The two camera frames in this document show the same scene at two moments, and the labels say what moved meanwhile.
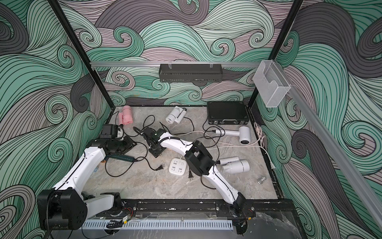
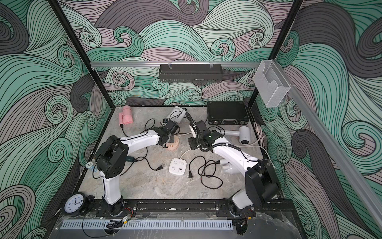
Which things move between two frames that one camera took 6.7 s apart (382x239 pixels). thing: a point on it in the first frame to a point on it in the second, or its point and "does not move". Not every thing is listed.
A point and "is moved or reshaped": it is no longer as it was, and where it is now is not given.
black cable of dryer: (190, 131) is moved or reshaped
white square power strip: (177, 166) does not move
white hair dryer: (243, 133) does not move
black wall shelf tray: (190, 73) does not move
